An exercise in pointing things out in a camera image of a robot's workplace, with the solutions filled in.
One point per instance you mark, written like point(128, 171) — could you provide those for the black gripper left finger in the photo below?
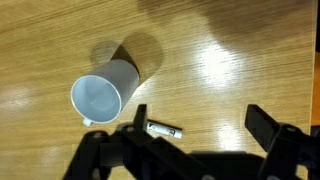
point(140, 146)

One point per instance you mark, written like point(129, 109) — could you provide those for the white marker with black cap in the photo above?
point(165, 130)

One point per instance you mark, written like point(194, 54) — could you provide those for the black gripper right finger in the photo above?
point(286, 150)

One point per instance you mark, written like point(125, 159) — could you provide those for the white ceramic mug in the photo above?
point(100, 93)

